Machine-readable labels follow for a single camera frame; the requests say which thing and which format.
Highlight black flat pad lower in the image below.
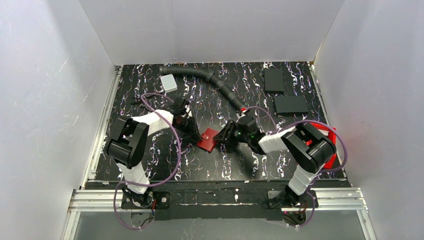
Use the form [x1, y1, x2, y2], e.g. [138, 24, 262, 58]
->
[273, 95, 309, 114]

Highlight red plastic tray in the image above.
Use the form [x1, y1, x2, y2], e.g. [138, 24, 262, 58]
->
[301, 120, 337, 174]

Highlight black flat pad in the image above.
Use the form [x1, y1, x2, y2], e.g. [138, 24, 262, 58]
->
[273, 95, 309, 114]
[263, 68, 285, 94]

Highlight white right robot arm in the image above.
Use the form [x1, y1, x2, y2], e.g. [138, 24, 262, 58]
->
[213, 115, 337, 198]

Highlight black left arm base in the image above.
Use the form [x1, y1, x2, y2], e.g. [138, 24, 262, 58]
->
[120, 191, 171, 210]

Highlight black pliers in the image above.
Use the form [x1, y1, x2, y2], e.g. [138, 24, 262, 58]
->
[131, 97, 146, 106]

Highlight red card holder wallet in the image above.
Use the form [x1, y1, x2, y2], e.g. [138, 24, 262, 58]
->
[197, 128, 219, 153]

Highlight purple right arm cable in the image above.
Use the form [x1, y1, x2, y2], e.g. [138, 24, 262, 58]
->
[241, 105, 349, 229]

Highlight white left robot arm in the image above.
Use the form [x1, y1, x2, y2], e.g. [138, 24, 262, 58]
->
[106, 97, 202, 195]

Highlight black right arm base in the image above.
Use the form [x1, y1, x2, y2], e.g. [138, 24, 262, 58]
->
[262, 188, 319, 227]

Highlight black flat pad upper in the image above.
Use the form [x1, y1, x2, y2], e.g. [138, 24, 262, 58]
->
[263, 68, 285, 94]

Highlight small grey box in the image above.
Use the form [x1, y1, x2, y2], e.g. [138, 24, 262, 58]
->
[160, 74, 178, 93]

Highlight black corrugated hose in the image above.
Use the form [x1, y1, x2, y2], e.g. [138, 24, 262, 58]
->
[158, 65, 248, 112]

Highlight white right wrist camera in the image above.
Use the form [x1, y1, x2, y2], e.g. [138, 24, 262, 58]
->
[235, 108, 251, 124]

